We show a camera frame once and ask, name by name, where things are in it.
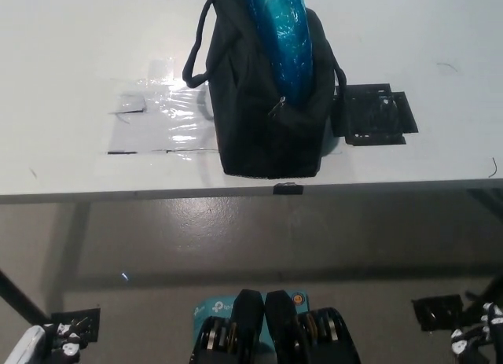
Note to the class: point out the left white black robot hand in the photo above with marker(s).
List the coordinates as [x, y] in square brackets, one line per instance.
[31, 344]

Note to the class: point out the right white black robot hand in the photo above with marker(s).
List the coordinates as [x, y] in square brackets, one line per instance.
[487, 336]

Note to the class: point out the blue stack of plates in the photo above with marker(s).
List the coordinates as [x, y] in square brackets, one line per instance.
[287, 45]

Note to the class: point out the black table leg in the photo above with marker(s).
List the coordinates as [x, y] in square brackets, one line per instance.
[21, 297]

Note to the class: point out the black floor tape square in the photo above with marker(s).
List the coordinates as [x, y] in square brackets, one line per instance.
[436, 313]
[88, 320]

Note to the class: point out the teal tp-link box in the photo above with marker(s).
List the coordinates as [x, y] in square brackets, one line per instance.
[212, 307]

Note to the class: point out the small black tape piece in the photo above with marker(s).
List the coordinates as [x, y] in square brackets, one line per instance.
[288, 188]

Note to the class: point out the grey tape patch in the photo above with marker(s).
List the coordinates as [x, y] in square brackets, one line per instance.
[127, 101]

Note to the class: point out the clear plastic sheet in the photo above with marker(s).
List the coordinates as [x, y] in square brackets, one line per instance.
[173, 116]

